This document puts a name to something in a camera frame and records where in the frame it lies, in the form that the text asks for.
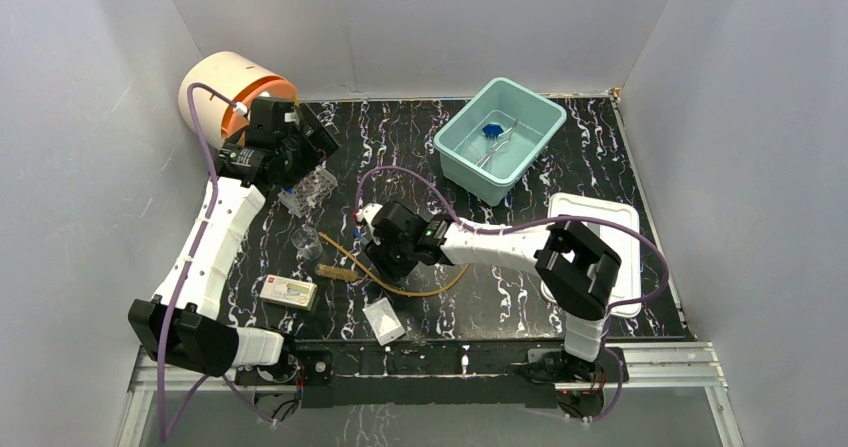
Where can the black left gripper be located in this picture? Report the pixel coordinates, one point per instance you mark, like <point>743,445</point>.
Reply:
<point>317,141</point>

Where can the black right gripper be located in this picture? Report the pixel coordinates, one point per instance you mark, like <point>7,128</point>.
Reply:
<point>376,250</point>

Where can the amber rubber tube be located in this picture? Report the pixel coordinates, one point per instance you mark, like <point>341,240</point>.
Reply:
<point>387,287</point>

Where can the mint green plastic bin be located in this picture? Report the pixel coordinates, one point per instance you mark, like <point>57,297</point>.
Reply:
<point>460,142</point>

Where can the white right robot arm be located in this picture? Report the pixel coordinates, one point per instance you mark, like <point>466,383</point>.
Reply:
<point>576,266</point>

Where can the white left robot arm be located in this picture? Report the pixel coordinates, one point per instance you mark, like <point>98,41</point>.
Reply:
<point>179,324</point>

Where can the white paper packet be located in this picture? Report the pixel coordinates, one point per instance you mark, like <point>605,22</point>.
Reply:
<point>384,322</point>

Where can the white orange cylinder drum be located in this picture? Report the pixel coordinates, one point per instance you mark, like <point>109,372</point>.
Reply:
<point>236,78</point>

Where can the clear glass beaker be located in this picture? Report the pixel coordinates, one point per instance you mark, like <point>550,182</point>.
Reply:
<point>307,243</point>

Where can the white red slide box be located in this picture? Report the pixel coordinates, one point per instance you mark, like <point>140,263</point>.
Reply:
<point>291,293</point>

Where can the white plastic bin lid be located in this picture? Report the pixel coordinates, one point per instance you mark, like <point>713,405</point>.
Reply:
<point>628,283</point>

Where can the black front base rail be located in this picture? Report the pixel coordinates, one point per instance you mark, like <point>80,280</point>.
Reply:
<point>533,373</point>

